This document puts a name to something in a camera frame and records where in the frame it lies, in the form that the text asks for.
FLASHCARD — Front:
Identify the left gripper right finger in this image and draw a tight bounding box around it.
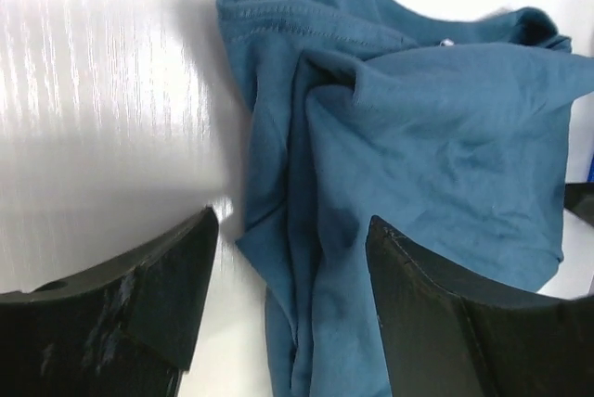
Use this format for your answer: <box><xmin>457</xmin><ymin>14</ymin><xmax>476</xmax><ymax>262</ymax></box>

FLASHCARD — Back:
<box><xmin>366</xmin><ymin>217</ymin><xmax>593</xmax><ymax>396</ymax></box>

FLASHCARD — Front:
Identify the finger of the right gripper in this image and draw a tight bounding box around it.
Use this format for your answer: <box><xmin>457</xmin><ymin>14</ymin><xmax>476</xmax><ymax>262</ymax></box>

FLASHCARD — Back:
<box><xmin>563</xmin><ymin>182</ymin><xmax>594</xmax><ymax>221</ymax></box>

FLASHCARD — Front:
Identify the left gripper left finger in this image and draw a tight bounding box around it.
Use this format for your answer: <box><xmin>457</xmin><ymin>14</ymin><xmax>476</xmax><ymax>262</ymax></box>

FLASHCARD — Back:
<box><xmin>1</xmin><ymin>208</ymin><xmax>219</xmax><ymax>396</ymax></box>

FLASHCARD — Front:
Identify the teal blue t shirt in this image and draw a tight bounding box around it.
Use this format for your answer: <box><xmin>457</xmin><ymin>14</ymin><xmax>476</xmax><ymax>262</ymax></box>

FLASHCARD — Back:
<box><xmin>216</xmin><ymin>0</ymin><xmax>593</xmax><ymax>396</ymax></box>

